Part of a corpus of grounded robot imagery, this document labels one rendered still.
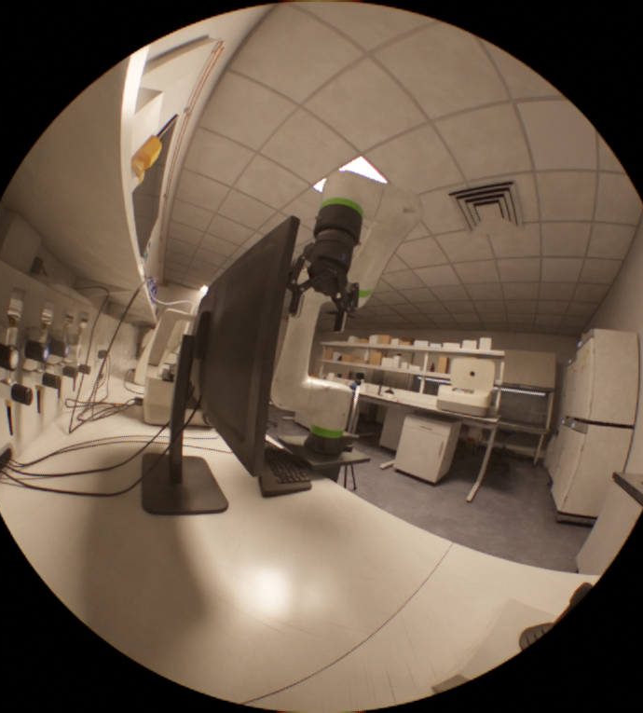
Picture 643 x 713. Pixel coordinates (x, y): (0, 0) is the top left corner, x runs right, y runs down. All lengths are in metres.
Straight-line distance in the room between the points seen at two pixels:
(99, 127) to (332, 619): 0.60
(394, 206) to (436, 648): 0.74
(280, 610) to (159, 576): 0.17
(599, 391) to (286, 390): 2.66
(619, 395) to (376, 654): 2.70
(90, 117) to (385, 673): 0.62
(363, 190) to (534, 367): 4.69
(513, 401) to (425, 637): 4.59
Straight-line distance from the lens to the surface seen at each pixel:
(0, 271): 0.53
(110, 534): 0.46
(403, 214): 0.52
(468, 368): 3.04
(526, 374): 4.89
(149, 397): 0.95
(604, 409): 2.72
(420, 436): 2.76
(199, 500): 0.52
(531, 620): 0.47
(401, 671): 0.37
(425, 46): 1.65
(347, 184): 0.49
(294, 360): 0.75
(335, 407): 0.76
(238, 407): 0.31
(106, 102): 0.26
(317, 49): 1.68
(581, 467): 2.71
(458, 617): 0.44
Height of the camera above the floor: 1.08
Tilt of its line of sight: 4 degrees up
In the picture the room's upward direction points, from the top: 11 degrees clockwise
